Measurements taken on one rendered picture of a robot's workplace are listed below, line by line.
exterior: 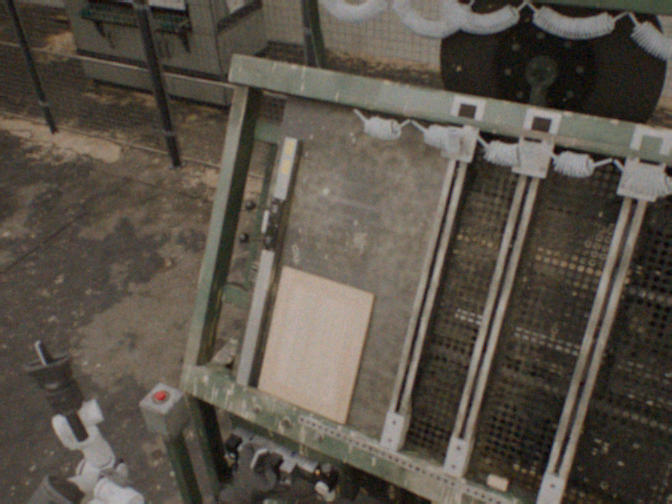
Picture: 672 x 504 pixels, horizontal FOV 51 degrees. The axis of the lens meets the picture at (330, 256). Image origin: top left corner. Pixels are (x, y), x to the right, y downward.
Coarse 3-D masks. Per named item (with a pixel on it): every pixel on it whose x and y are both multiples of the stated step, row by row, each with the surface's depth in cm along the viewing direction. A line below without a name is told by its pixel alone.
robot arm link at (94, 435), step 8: (56, 424) 192; (56, 432) 192; (64, 432) 193; (88, 432) 202; (96, 432) 202; (64, 440) 194; (72, 440) 197; (88, 440) 200; (96, 440) 201; (72, 448) 198; (80, 448) 199; (88, 448) 201
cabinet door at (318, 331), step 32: (288, 288) 259; (320, 288) 253; (352, 288) 248; (288, 320) 261; (320, 320) 255; (352, 320) 248; (288, 352) 261; (320, 352) 255; (352, 352) 249; (288, 384) 262; (320, 384) 256; (352, 384) 250
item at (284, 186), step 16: (288, 176) 254; (288, 192) 256; (272, 256) 259; (272, 272) 262; (256, 288) 263; (256, 304) 264; (256, 320) 264; (256, 336) 264; (256, 352) 267; (240, 368) 268
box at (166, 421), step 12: (180, 396) 263; (144, 408) 261; (156, 408) 258; (168, 408) 258; (180, 408) 265; (156, 420) 261; (168, 420) 260; (180, 420) 267; (156, 432) 267; (168, 432) 262; (180, 432) 269
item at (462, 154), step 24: (456, 96) 218; (456, 144) 208; (456, 168) 224; (456, 192) 224; (456, 216) 227; (432, 240) 228; (432, 264) 231; (432, 288) 229; (432, 312) 232; (408, 336) 234; (408, 360) 236; (408, 384) 235; (408, 408) 238; (384, 432) 239
